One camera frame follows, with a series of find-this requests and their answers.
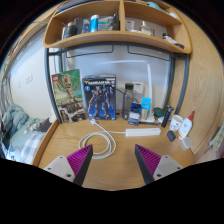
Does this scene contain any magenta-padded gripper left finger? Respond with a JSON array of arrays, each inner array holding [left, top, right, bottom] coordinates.
[[43, 143, 94, 187]]

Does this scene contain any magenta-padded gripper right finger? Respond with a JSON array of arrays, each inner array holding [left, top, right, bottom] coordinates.
[[134, 143, 184, 185]]

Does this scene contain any black charger block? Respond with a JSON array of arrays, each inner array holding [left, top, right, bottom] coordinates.
[[166, 129, 177, 143]]

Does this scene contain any white power strip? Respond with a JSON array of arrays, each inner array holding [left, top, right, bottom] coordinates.
[[125, 126, 162, 138]]

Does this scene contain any small clear plastic box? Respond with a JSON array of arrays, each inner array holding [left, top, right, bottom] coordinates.
[[180, 135, 195, 152]]

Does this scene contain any white mug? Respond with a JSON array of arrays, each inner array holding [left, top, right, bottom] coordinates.
[[169, 114, 185, 132]]

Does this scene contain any white bottle with red pump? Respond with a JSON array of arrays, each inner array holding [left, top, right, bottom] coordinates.
[[176, 110, 196, 141]]

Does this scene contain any black electric shaver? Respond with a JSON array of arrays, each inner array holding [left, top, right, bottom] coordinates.
[[160, 104, 175, 129]]

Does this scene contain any small blue open carton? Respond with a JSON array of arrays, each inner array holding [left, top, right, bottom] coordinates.
[[127, 102, 142, 127]]

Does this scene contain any dark green round container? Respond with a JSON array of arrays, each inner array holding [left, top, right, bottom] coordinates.
[[152, 106, 167, 118]]

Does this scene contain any tall light blue carton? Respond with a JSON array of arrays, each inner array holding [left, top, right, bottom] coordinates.
[[140, 96, 152, 121]]

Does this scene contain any bed with bedding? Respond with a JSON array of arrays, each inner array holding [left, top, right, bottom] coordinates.
[[0, 103, 54, 164]]

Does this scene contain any blue robot model kit box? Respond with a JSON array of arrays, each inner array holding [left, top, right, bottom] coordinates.
[[81, 74, 117, 122]]

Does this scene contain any dark clear water bottle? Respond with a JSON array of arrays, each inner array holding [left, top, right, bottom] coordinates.
[[121, 82, 135, 121]]

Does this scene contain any green figure building set box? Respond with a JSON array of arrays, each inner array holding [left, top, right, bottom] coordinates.
[[50, 68, 88, 124]]

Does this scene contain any white desk lamp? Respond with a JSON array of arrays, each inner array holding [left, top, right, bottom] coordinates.
[[96, 59, 158, 124]]

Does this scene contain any wooden shelf unit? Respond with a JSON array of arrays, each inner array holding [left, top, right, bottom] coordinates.
[[43, 0, 194, 55]]

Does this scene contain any white power strip cable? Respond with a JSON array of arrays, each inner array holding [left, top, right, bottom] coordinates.
[[78, 118, 128, 160]]

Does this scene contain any white wall device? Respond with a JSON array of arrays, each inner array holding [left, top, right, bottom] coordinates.
[[131, 80, 146, 94]]

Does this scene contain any dark metal desk frame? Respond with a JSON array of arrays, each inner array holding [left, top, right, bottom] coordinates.
[[44, 43, 191, 124]]

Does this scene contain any white wall socket plate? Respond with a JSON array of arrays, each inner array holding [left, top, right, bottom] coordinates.
[[23, 73, 34, 85]]

